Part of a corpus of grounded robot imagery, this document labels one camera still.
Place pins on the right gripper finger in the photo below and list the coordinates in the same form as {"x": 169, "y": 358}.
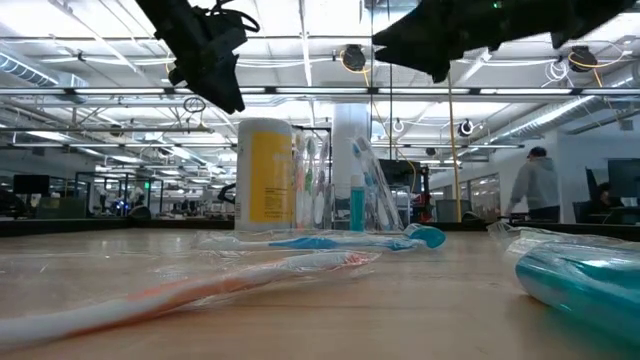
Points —
{"x": 415, "y": 35}
{"x": 441, "y": 67}

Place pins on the teal mouthwash bottle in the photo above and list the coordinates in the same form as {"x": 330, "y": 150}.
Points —
{"x": 590, "y": 285}
{"x": 430, "y": 237}
{"x": 357, "y": 205}

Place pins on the orange toothbrush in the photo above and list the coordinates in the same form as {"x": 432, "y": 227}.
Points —
{"x": 200, "y": 290}

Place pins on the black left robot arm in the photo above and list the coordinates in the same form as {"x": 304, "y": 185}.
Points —
{"x": 160, "y": 15}

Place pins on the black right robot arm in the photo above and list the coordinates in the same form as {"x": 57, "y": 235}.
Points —
{"x": 590, "y": 15}

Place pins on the black machine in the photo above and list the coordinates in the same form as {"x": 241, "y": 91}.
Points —
{"x": 405, "y": 172}

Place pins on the white round column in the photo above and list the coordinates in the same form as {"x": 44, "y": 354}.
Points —
{"x": 345, "y": 125}

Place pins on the white canister with yellow label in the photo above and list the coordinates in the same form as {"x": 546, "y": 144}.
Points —
{"x": 262, "y": 175}

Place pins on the person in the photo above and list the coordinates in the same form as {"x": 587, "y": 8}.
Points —
{"x": 602, "y": 197}
{"x": 537, "y": 185}

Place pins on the clear acrylic holder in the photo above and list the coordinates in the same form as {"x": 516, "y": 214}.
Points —
{"x": 341, "y": 222}

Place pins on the black monitor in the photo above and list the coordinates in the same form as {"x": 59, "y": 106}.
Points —
{"x": 625, "y": 177}
{"x": 31, "y": 184}

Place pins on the silver ventilation duct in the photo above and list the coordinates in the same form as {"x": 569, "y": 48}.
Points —
{"x": 30, "y": 70}
{"x": 550, "y": 117}

